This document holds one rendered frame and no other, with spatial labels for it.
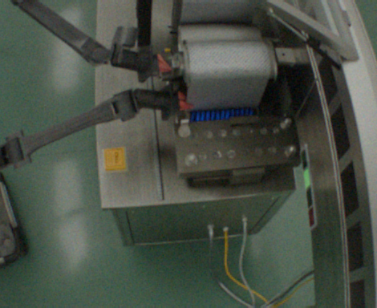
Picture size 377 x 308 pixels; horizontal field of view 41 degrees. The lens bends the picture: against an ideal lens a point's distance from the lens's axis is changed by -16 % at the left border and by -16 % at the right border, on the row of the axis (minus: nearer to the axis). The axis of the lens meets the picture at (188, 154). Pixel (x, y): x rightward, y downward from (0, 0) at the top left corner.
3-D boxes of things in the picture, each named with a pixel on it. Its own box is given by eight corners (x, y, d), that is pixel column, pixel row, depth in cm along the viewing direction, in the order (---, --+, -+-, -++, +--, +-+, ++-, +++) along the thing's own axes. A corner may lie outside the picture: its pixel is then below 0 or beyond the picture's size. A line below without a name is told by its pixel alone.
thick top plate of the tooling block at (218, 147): (172, 130, 190) (173, 123, 184) (290, 122, 194) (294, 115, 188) (177, 179, 185) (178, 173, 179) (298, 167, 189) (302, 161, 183)
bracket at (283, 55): (273, 50, 168) (274, 47, 166) (290, 50, 169) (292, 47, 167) (277, 63, 167) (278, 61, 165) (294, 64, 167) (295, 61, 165)
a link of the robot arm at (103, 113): (14, 170, 159) (4, 137, 158) (15, 169, 165) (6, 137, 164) (138, 118, 167) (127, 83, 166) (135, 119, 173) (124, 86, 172)
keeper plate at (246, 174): (228, 179, 192) (233, 169, 182) (257, 176, 193) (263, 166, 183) (229, 187, 192) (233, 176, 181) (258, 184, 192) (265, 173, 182)
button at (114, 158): (103, 151, 194) (103, 148, 192) (123, 149, 194) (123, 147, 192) (105, 171, 192) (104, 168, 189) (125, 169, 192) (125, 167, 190)
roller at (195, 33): (177, 36, 185) (179, 18, 174) (252, 34, 188) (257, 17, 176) (180, 66, 182) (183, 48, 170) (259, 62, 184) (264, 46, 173)
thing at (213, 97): (184, 111, 188) (188, 87, 171) (257, 107, 190) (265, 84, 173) (184, 113, 188) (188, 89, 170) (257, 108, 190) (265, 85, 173)
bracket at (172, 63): (157, 95, 202) (159, 54, 173) (176, 93, 202) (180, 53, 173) (158, 107, 200) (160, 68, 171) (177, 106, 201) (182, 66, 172)
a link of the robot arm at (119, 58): (105, 66, 158) (116, 65, 154) (111, 44, 158) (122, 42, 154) (124, 70, 163) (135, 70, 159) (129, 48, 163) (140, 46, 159)
